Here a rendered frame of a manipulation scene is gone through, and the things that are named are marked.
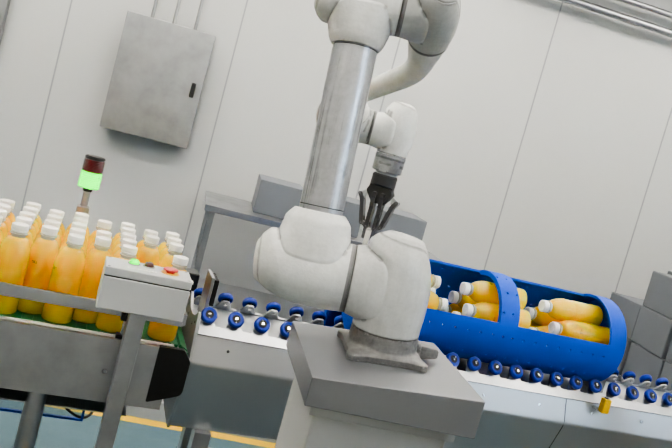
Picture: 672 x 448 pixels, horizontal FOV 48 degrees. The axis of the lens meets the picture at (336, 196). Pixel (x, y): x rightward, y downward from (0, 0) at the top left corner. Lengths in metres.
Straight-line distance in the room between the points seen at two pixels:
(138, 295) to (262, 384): 0.51
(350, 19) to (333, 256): 0.51
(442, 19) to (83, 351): 1.15
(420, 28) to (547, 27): 4.42
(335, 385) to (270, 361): 0.63
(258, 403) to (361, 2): 1.14
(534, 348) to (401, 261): 0.89
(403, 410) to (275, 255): 0.42
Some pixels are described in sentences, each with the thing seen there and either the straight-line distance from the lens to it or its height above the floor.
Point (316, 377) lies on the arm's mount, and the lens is 1.49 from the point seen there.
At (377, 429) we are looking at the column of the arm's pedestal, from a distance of 1.63.
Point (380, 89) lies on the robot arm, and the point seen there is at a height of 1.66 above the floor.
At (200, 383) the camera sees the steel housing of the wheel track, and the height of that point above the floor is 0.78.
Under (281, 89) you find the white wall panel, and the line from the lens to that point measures 5.52.
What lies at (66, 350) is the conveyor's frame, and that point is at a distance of 1.95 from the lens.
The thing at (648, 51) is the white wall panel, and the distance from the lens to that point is 6.48.
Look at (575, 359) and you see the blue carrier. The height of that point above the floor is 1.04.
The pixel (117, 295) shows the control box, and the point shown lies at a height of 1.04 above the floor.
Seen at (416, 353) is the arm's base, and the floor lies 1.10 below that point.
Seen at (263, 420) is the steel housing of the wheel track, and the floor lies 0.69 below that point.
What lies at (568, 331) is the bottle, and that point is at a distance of 2.52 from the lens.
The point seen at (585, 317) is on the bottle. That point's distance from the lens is 2.59.
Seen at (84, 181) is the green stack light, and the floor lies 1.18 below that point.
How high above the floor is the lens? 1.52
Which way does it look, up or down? 5 degrees down
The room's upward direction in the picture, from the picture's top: 15 degrees clockwise
